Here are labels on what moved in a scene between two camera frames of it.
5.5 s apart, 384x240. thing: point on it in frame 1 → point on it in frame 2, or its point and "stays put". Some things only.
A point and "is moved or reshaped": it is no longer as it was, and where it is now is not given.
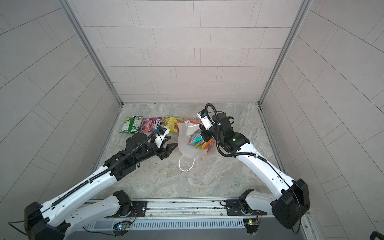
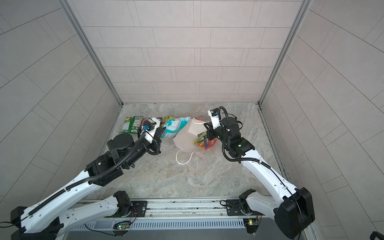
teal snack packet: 195,137 → 173,127
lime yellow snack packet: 199,143 is moved or reshaped
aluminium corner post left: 75,24 stays put
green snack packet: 131,124 stays put
